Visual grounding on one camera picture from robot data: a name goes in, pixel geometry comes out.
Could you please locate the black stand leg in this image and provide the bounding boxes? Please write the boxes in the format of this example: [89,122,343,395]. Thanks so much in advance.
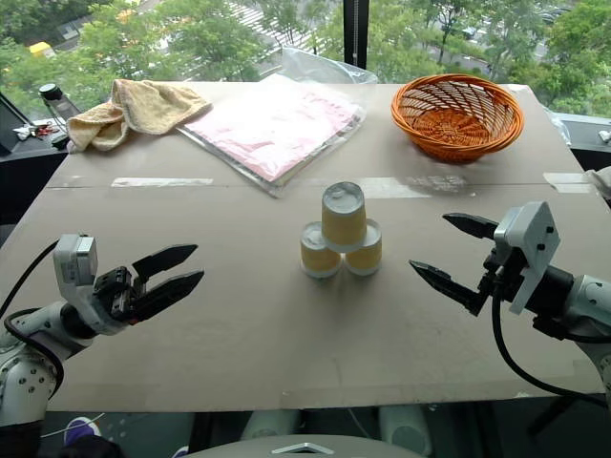
[526,394,581,436]

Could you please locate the orange woven basket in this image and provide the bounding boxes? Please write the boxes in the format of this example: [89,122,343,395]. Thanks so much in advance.
[390,73,526,165]

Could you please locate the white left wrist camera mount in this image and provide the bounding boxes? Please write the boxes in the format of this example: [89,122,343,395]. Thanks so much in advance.
[52,233,126,336]

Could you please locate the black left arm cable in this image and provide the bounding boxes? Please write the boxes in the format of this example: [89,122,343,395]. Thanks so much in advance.
[0,239,66,397]

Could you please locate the clear plastic bag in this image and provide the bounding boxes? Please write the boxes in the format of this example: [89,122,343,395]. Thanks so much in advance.
[280,46,379,86]

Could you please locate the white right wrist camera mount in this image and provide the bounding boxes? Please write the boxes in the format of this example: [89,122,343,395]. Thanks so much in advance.
[492,200,561,316]

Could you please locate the purple shoe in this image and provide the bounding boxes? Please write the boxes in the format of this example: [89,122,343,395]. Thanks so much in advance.
[61,414,104,446]

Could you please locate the black side table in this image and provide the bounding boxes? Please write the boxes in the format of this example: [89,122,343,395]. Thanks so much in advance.
[0,93,74,226]

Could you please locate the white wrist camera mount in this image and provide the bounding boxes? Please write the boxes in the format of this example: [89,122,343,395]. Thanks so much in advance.
[492,200,561,316]
[52,233,126,336]

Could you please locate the yellow terry towel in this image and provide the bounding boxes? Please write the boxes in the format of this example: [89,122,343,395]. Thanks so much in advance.
[66,78,213,154]

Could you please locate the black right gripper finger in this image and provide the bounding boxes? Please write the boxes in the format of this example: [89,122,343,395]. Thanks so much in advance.
[442,212,500,241]
[409,260,491,318]

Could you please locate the pink cloth in plastic bag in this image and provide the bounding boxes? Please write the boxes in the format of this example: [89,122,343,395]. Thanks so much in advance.
[175,73,368,198]

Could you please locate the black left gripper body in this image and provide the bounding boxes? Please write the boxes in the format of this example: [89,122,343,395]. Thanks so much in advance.
[93,266,145,324]

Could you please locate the yellow paper cup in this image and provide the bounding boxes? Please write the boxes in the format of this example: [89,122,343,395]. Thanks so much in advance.
[299,221,344,280]
[344,219,384,278]
[321,181,368,254]

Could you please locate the black window mullion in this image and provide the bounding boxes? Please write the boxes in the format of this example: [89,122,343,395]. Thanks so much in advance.
[343,0,369,69]

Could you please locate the white rounded robot leg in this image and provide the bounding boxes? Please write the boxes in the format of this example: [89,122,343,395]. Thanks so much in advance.
[378,405,433,457]
[240,408,303,443]

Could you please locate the clear tape strip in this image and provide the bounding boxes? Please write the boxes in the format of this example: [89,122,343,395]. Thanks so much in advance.
[110,177,215,189]
[543,171,599,195]
[328,175,468,200]

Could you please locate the clear bottle with black cap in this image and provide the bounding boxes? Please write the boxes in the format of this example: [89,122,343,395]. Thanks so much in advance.
[37,83,81,121]

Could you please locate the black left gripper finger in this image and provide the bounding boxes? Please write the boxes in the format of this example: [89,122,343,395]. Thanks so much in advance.
[132,243,200,280]
[134,269,206,323]

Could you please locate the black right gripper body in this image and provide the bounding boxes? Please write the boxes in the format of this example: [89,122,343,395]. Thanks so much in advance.
[478,246,527,306]

